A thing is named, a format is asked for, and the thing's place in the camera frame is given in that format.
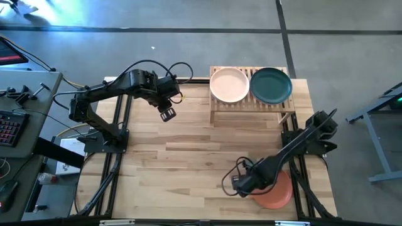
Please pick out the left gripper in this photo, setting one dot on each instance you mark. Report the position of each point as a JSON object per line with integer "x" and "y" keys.
{"x": 168, "y": 91}

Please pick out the clear bottle with red cap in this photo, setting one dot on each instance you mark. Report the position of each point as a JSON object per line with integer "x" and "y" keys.
{"x": 47, "y": 179}

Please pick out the black device with green light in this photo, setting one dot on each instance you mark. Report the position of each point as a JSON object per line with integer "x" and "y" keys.
{"x": 396, "y": 100}

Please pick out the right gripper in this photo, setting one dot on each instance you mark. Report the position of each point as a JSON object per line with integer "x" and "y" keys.
{"x": 251, "y": 182}

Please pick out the orange plate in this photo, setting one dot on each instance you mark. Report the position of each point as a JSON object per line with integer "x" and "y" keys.
{"x": 279, "y": 194}

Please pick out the backlit keyboard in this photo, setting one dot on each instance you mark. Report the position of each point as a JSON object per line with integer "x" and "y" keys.
{"x": 12, "y": 128}

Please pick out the grey desk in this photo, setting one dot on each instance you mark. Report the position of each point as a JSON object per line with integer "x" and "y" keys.
{"x": 34, "y": 119}

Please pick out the white box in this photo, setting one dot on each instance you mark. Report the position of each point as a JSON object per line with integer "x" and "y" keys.
{"x": 67, "y": 163}

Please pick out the black desk clamp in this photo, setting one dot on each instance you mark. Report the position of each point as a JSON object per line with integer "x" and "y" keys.
{"x": 19, "y": 94}

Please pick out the silver bracket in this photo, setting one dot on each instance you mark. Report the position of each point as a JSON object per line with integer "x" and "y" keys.
{"x": 292, "y": 223}
{"x": 117, "y": 222}

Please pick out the grey-blue metal stand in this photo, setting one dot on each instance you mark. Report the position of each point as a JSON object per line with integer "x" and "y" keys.
{"x": 377, "y": 144}

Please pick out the dark side desk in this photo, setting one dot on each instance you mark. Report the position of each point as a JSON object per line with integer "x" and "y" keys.
{"x": 22, "y": 175}

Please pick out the dark green plate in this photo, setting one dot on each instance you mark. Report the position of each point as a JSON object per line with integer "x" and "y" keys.
{"x": 270, "y": 86}

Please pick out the black monitor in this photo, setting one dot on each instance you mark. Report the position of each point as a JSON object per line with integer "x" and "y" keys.
{"x": 11, "y": 51}

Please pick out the black beam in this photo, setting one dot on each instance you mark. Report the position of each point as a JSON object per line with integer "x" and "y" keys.
{"x": 56, "y": 152}

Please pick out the cream plate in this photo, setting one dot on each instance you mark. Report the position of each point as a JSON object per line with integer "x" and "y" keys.
{"x": 229, "y": 85}

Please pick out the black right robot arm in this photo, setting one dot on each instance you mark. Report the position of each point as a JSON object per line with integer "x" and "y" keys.
{"x": 292, "y": 147}

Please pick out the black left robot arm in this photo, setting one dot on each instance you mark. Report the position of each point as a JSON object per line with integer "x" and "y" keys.
{"x": 103, "y": 91}

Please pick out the wooden slatted shelf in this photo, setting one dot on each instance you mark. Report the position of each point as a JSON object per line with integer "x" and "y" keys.
{"x": 251, "y": 108}

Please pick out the black computer mouse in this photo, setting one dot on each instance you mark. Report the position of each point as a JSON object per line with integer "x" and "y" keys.
{"x": 7, "y": 196}

